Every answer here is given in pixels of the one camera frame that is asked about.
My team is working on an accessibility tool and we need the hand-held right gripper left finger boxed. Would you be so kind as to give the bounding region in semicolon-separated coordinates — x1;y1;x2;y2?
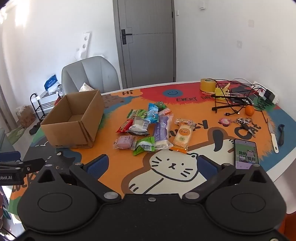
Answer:
30;154;122;205

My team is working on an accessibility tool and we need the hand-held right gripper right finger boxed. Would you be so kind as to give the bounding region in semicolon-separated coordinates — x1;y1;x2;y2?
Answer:
181;155;270;205

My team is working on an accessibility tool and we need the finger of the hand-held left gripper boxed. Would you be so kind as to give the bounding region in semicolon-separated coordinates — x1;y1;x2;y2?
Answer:
0;151;21;163
0;158;45;173

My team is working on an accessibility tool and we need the orange cream bread packet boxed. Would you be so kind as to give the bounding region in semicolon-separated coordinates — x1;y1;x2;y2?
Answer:
171;125;195;153

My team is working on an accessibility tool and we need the brown cardboard box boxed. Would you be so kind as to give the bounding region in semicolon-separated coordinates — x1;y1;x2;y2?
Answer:
40;89;105;149

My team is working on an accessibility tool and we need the green zigzag edge snack packet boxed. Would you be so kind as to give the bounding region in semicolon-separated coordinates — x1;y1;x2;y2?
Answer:
132;136;155;156

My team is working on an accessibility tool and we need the purple snack packet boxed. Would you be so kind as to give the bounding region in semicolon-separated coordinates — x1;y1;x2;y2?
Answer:
153;115;174;150

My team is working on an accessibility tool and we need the green white snack packet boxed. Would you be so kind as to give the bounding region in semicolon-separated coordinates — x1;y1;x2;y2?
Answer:
127;109;148;119

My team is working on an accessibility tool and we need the blue snack packet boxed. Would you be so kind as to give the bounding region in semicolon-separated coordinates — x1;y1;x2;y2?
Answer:
147;103;160;124

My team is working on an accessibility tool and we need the grey sofa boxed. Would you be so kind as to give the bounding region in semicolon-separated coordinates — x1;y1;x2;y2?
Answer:
0;128;11;152

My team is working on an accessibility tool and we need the green cartoon rug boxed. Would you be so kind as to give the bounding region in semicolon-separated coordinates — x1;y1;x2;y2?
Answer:
7;126;26;144

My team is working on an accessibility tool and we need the black slipper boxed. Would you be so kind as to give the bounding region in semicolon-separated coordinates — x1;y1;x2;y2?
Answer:
29;122;42;135

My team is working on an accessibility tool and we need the smartphone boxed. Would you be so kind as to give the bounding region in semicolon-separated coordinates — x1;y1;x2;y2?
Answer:
233;138;260;171

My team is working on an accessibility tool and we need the printed cardboard carton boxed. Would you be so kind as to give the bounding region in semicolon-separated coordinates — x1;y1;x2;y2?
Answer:
16;105;36;128

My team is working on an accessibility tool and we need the key bunch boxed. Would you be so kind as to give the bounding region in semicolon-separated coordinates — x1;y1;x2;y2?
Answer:
232;117;257;138

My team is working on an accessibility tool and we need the black shoe rack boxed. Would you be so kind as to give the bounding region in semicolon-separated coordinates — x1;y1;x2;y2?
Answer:
30;89;63;122

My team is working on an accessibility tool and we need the black folding stand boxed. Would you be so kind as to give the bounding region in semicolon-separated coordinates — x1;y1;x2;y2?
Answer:
211;93;249;114

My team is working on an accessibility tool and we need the colourful cat print table mat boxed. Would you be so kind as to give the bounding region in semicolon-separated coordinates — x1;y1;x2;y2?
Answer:
6;80;290;210

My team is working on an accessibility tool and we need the white dotted pillow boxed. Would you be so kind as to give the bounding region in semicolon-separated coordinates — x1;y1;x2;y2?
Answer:
79;83;94;93

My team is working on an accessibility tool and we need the yellow clip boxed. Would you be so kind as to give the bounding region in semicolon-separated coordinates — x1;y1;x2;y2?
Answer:
215;83;232;97

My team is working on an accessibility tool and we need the yellow tape roll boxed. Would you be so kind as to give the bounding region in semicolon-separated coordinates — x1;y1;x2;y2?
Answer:
200;78;217;93

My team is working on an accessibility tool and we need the black peeler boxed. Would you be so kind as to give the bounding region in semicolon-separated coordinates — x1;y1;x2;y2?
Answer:
277;124;285;146

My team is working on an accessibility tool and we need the blue plastic bag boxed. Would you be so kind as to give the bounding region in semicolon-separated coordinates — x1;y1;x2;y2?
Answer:
43;74;58;92

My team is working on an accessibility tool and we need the dark flat case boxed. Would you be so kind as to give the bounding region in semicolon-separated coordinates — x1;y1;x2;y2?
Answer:
229;85;257;98

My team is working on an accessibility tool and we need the grey upholstered chair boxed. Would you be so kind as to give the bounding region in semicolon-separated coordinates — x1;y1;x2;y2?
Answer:
61;56;122;94

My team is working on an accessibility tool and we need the black charger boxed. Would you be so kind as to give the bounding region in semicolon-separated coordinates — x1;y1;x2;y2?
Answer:
264;89;277;101

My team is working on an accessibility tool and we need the white power strip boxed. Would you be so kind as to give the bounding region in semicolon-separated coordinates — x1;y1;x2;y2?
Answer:
253;81;278;104

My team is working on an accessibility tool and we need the grey door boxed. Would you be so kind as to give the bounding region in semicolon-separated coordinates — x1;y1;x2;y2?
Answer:
113;0;176;89

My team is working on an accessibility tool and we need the white foam board with holes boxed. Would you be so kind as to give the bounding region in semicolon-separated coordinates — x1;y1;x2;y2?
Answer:
74;32;92;61

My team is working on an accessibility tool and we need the black wire basket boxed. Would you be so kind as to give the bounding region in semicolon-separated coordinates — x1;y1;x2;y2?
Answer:
212;78;270;125

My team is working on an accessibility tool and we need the white handled knife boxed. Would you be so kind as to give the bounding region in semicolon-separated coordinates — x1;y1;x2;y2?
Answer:
268;122;280;153

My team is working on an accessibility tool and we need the black door handle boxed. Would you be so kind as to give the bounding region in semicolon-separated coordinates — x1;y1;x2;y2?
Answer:
121;29;133;45

